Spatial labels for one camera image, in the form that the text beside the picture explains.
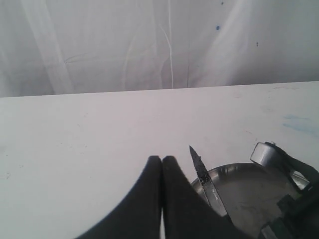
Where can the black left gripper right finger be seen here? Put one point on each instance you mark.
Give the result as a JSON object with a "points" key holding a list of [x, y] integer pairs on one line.
{"points": [[185, 214]]}

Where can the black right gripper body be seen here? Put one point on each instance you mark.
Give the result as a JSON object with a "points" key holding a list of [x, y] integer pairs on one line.
{"points": [[299, 217]]}

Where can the round stainless steel plate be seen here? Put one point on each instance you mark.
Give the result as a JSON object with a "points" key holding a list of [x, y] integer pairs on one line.
{"points": [[250, 194]]}

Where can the black handled kitchen knife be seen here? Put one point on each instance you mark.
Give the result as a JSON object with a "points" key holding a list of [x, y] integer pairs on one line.
{"points": [[210, 191]]}

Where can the white background curtain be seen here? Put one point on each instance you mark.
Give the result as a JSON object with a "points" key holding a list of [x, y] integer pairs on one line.
{"points": [[85, 46]]}

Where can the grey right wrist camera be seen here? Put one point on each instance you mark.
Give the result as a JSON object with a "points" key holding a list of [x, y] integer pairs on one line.
{"points": [[267, 155]]}

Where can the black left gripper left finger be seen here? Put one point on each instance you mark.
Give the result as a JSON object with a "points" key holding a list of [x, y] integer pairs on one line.
{"points": [[138, 215]]}

